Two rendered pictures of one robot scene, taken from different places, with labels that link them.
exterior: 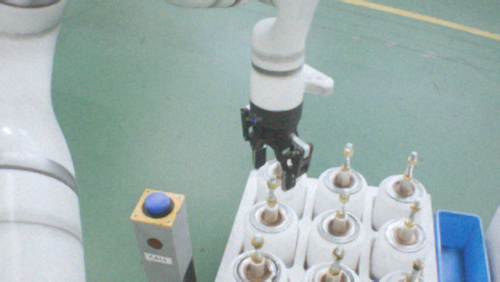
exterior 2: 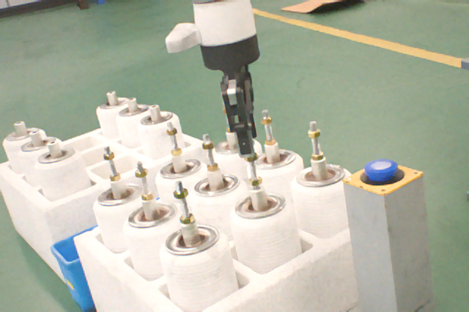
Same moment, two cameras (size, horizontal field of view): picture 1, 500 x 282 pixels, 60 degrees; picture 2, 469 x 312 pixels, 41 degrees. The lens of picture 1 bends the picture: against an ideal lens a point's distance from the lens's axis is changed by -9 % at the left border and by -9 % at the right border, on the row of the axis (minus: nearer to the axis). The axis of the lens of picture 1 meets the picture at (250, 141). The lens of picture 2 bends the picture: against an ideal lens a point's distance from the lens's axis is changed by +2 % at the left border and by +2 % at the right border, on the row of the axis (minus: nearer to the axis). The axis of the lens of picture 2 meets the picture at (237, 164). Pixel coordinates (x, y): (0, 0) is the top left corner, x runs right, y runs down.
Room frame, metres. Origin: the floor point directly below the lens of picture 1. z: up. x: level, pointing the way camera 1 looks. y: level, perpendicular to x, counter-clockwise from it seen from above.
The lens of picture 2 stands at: (1.11, 0.53, 0.65)
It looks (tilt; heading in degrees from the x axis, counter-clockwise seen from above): 22 degrees down; 227
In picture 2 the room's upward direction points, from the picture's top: 11 degrees counter-clockwise
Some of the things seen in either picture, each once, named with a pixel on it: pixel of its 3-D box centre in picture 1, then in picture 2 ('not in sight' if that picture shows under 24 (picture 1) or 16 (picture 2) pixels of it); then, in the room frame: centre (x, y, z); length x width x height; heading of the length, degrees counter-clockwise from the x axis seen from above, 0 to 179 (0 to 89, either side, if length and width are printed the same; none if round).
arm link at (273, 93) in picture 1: (287, 72); (209, 16); (0.57, -0.05, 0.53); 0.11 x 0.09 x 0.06; 129
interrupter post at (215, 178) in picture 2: (339, 221); (215, 179); (0.53, -0.15, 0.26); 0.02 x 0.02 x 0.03
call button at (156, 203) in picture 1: (157, 203); (381, 172); (0.52, 0.15, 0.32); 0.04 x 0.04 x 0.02
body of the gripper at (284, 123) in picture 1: (275, 119); (233, 68); (0.56, -0.04, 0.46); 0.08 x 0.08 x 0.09
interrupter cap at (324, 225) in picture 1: (338, 227); (216, 185); (0.53, -0.15, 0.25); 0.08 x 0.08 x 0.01
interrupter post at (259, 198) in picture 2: (270, 211); (259, 198); (0.56, -0.04, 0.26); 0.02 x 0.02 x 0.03
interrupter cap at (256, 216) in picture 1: (270, 217); (260, 206); (0.56, -0.04, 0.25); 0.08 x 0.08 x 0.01
